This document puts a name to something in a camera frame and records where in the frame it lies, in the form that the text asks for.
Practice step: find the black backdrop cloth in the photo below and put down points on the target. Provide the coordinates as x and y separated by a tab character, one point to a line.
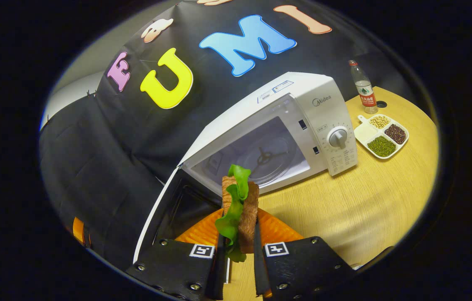
106	167

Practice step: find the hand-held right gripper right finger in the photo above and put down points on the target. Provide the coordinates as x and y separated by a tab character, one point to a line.
302	267

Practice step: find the white divided bean tray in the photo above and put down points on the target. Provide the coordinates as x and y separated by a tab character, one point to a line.
381	145

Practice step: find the white microwave oven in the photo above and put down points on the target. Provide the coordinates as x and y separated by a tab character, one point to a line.
323	113

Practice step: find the clear plastic water bottle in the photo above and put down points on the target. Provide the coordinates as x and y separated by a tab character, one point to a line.
364	90

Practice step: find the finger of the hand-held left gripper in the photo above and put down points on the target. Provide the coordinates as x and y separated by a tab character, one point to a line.
78	230

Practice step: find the lettuce sandwich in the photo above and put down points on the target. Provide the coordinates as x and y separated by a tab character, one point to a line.
249	217

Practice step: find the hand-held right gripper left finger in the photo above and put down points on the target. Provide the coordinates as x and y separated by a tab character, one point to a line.
177	267

